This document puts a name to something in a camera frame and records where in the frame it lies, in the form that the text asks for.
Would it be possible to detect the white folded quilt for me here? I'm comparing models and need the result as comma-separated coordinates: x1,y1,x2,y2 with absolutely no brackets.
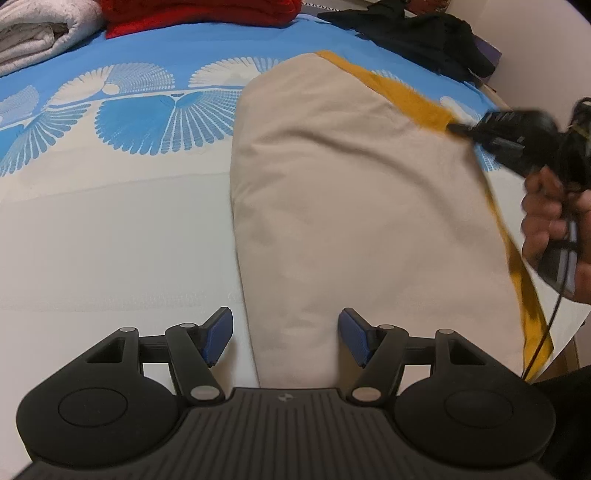
1,0,104,76

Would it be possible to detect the black cable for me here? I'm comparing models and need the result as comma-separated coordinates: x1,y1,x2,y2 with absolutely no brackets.
521,221,578,381

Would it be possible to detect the dark red cushion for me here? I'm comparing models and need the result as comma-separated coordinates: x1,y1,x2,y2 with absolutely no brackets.
407,0,451,15

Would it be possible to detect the black clothes pile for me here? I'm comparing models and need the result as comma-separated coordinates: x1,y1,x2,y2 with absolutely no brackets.
318,1,496,82

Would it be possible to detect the person right hand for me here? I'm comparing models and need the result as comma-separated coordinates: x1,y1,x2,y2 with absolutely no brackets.
521,167,591,304

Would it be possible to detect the purple paper bag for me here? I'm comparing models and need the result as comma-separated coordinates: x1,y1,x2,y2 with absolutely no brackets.
474,35,502,71

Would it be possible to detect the blue fan-pattern bed sheet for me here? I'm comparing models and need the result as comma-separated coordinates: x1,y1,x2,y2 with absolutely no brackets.
0,13,591,476

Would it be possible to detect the beige and mustard hooded jacket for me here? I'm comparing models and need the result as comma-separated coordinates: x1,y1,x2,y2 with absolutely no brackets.
230,51,554,388

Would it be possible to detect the red folded blanket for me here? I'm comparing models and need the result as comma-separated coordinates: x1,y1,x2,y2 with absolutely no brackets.
98,0,303,38

